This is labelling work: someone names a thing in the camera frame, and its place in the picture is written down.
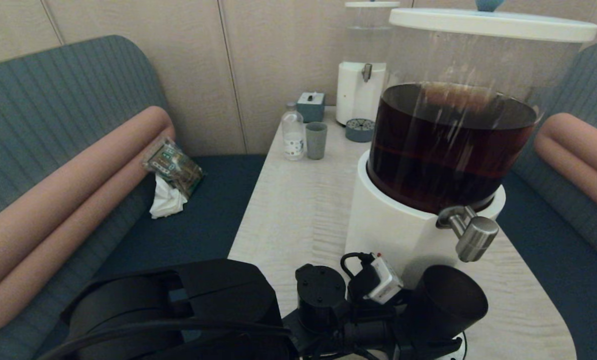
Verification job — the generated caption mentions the teal upholstered bench sofa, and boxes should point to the teal upholstered bench sofa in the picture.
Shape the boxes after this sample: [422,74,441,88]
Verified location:
[0,35,268,360]
[496,41,597,360]

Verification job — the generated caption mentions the clear plastic bottle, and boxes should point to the clear plastic bottle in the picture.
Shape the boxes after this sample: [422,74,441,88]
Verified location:
[281,102,305,162]

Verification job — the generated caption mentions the small white water dispenser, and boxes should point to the small white water dispenser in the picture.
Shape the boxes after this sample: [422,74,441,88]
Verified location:
[335,7,402,127]

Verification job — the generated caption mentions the large tea drink dispenser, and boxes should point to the large tea drink dispenser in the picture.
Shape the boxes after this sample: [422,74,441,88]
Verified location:
[344,22,587,298]

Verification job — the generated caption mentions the small white dispenser lid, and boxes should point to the small white dispenser lid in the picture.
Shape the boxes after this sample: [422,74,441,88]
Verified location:
[345,1,401,10]

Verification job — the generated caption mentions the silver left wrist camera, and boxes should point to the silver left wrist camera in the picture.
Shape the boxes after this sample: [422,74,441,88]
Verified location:
[363,254,404,305]

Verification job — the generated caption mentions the large white dispenser lid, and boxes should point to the large white dispenser lid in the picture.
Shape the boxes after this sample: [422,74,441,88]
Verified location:
[389,0,597,44]

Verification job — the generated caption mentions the dark grey tapered cup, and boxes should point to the dark grey tapered cup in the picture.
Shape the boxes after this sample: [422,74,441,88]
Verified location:
[403,265,489,347]

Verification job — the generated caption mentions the grey-green plastic cup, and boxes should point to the grey-green plastic cup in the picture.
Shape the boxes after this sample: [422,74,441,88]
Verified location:
[305,122,328,161]

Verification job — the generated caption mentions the large metal dispenser tap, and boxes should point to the large metal dispenser tap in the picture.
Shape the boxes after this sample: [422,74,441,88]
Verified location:
[436,205,500,263]

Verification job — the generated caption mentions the crumpled white tissue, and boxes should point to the crumpled white tissue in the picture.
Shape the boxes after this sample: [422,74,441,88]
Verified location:
[149,174,189,220]

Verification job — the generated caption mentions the large blue-grey drip tray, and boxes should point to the large blue-grey drip tray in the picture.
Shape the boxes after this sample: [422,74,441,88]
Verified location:
[436,332,468,360]

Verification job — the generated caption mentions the small blue-grey drip tray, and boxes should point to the small blue-grey drip tray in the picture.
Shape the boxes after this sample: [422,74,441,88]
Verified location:
[345,118,377,144]

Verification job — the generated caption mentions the pink cylindrical bolster cushion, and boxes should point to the pink cylindrical bolster cushion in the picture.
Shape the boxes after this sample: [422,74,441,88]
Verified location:
[543,113,597,176]
[533,131,597,223]
[0,125,177,337]
[0,106,173,306]

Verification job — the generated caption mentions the blue-grey square box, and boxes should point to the blue-grey square box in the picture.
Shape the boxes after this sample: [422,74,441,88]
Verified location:
[297,92,326,124]

